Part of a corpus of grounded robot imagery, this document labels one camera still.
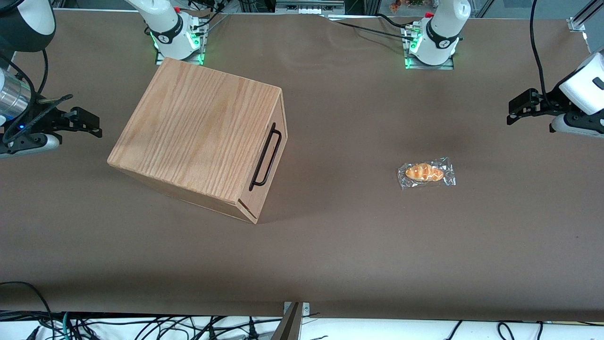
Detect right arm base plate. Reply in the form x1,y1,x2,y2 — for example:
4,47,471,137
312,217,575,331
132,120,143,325
156,19,208,65

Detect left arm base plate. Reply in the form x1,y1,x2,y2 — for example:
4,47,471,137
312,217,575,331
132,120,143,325
403,24,456,70

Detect wooden drawer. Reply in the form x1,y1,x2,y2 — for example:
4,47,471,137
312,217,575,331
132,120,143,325
239,91,288,223

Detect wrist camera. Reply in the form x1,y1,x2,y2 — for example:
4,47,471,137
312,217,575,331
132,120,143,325
0,134,61,159
550,112,604,138

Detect grey background device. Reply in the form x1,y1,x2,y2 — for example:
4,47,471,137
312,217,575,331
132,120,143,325
275,0,345,15

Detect black metal drawer handle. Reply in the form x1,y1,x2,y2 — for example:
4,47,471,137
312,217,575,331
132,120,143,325
249,122,283,192

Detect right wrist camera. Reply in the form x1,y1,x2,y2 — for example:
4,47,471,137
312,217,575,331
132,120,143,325
0,134,61,159

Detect light wooden drawer cabinet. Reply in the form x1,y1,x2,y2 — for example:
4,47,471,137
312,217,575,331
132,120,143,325
107,57,288,224

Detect silver metal bracket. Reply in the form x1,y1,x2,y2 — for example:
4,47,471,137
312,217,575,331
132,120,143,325
283,301,310,317

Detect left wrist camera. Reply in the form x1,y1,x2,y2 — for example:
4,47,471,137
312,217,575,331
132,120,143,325
550,112,604,138

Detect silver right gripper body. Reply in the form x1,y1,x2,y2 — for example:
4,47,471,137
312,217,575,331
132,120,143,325
0,71,34,127

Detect dark slanted post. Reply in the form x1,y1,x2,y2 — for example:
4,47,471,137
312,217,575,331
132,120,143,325
270,302,303,340

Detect aluminium frame profile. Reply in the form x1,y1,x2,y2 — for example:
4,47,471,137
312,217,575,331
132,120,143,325
568,0,604,33

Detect plastic-wrapped bread roll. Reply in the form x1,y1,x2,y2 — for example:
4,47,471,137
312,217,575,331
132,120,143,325
397,157,457,190

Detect brown table cover sheet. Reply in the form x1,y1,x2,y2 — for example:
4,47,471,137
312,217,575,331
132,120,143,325
0,9,604,323

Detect orange background objects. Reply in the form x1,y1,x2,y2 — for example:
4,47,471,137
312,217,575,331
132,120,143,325
389,0,425,13

